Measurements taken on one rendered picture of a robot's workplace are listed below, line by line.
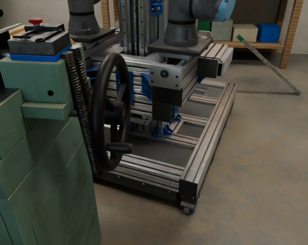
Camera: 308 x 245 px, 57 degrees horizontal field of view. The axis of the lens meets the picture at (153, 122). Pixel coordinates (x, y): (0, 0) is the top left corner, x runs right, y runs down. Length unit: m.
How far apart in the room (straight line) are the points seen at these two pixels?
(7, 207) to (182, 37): 0.87
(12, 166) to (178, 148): 1.09
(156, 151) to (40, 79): 1.04
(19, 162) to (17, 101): 0.13
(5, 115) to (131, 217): 1.02
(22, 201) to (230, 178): 1.30
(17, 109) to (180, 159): 1.03
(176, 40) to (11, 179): 0.82
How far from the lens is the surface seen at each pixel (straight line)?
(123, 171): 1.50
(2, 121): 0.63
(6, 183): 0.66
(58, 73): 0.62
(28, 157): 0.72
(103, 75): 0.59
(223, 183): 1.73
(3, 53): 0.74
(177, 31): 1.21
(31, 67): 0.64
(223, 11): 1.12
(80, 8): 1.42
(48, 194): 0.84
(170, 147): 1.61
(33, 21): 0.71
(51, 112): 0.64
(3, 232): 0.77
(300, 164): 2.04
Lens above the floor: 1.15
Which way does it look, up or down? 31 degrees down
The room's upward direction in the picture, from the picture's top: straight up
